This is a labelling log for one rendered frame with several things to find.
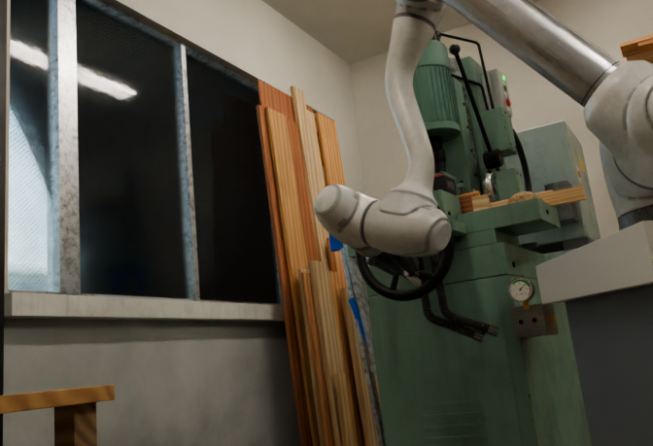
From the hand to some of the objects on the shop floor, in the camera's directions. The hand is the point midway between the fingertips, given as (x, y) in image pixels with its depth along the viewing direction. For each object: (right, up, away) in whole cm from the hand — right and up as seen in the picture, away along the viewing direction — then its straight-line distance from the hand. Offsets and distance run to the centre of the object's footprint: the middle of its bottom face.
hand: (413, 275), depth 170 cm
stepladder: (+5, -100, +107) cm, 147 cm away
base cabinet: (+31, -78, +30) cm, 90 cm away
